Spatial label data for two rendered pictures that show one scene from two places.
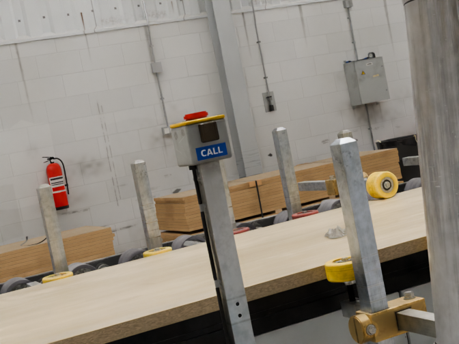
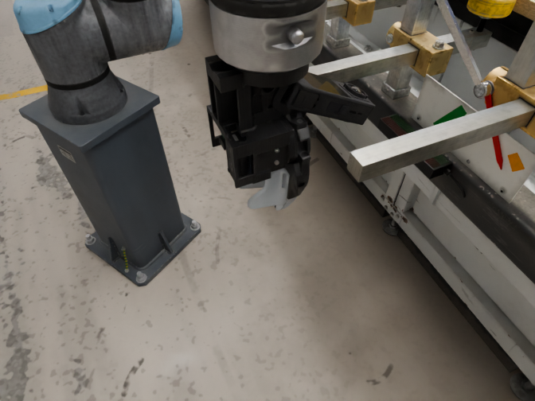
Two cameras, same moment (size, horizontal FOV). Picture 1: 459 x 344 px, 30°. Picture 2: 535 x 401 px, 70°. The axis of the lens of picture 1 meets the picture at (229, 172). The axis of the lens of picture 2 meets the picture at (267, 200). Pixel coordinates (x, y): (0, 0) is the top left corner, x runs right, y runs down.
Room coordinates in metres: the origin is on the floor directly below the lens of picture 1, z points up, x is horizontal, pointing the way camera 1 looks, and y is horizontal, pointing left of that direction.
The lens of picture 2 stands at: (1.29, -1.18, 1.19)
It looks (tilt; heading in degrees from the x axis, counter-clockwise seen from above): 49 degrees down; 90
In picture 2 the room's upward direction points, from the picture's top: straight up
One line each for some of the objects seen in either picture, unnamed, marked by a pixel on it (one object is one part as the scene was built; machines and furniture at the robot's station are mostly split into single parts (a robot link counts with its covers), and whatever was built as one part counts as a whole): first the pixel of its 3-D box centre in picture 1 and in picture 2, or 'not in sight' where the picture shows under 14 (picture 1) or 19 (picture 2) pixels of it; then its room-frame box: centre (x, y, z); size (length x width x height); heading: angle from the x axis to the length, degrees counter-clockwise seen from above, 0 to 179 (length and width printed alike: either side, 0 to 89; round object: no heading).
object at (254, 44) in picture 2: not in sight; (269, 26); (1.30, -0.88, 1.05); 0.10 x 0.09 x 0.05; 115
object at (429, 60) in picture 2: not in sight; (415, 47); (1.59, -0.45, 0.82); 0.14 x 0.06 x 0.05; 114
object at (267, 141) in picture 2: not in sight; (260, 112); (1.29, -0.88, 0.97); 0.09 x 0.08 x 0.12; 25
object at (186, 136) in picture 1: (201, 142); not in sight; (1.38, 0.04, 1.18); 0.07 x 0.07 x 0.08; 24
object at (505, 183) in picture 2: not in sight; (465, 134); (1.65, -0.64, 0.75); 0.26 x 0.01 x 0.10; 114
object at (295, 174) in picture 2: not in sight; (290, 165); (1.32, -0.88, 0.91); 0.05 x 0.02 x 0.09; 115
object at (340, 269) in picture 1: (350, 287); not in sight; (1.62, -0.18, 0.85); 0.08 x 0.08 x 0.11
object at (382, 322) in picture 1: (387, 319); (349, 2); (1.49, -0.22, 0.81); 0.14 x 0.06 x 0.05; 114
